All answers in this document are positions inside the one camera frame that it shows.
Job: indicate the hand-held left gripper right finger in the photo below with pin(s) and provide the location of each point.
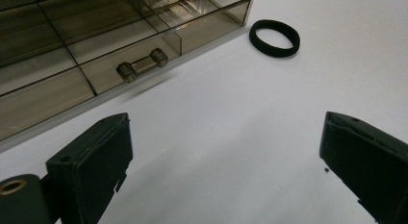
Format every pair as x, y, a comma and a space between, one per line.
369, 160

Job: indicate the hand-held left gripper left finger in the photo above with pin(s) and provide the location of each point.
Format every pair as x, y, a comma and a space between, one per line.
93, 160

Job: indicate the small metal dumbbell part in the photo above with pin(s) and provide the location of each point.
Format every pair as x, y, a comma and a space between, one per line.
106, 70

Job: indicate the smoky transparent drawer organizer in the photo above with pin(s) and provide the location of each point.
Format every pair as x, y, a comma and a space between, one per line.
38, 57

